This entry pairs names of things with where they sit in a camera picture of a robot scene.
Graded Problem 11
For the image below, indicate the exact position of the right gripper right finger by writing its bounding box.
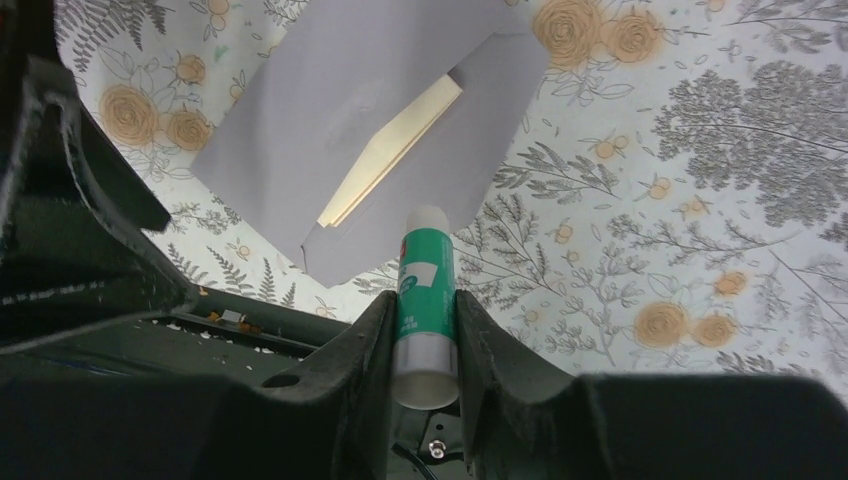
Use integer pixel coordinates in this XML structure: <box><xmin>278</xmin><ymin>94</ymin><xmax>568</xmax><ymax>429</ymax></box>
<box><xmin>456</xmin><ymin>291</ymin><xmax>847</xmax><ymax>479</ymax></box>

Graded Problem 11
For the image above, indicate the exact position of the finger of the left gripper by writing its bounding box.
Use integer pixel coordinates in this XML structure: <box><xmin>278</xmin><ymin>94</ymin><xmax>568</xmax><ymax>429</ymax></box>
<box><xmin>1</xmin><ymin>1</ymin><xmax>198</xmax><ymax>354</ymax></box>

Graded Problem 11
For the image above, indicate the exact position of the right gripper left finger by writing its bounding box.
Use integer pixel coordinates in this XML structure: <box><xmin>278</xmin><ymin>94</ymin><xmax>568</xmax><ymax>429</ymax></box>
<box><xmin>1</xmin><ymin>291</ymin><xmax>397</xmax><ymax>479</ymax></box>

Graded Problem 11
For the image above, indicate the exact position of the green white glue stick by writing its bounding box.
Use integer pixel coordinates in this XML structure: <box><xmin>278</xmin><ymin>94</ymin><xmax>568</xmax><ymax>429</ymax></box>
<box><xmin>391</xmin><ymin>205</ymin><xmax>459</xmax><ymax>411</ymax></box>

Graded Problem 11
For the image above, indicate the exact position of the grey lavender envelope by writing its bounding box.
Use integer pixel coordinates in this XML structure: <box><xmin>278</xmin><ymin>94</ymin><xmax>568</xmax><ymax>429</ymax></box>
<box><xmin>191</xmin><ymin>0</ymin><xmax>549</xmax><ymax>287</ymax></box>

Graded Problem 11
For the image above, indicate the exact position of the beige lined letter paper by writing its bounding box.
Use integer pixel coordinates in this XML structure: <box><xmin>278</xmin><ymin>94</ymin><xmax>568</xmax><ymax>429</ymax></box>
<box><xmin>317</xmin><ymin>74</ymin><xmax>463</xmax><ymax>228</ymax></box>

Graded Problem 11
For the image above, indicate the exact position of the floral patterned table mat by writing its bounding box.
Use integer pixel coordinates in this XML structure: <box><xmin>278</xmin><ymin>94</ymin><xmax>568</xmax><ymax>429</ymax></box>
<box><xmin>56</xmin><ymin>1</ymin><xmax>847</xmax><ymax>394</ymax></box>

